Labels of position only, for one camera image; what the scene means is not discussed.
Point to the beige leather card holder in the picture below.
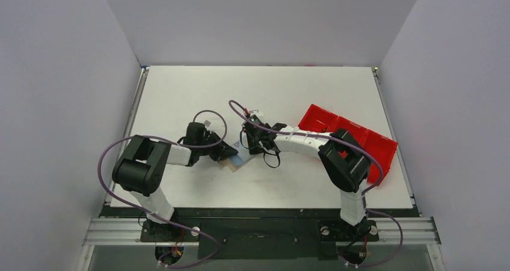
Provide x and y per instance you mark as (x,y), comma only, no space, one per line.
(238,160)

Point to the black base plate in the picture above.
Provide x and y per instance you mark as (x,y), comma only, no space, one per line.
(267,234)

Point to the aluminium frame rail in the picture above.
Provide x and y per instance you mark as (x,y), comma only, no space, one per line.
(168,96)

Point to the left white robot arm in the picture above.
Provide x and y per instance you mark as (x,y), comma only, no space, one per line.
(141,166)

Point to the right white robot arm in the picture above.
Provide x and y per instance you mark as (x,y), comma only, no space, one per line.
(342,157)

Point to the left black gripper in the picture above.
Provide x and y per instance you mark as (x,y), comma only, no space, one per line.
(223,151)

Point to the red plastic bin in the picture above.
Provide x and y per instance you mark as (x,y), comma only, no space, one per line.
(383,149)

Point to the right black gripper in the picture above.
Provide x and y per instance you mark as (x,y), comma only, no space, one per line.
(252,137)

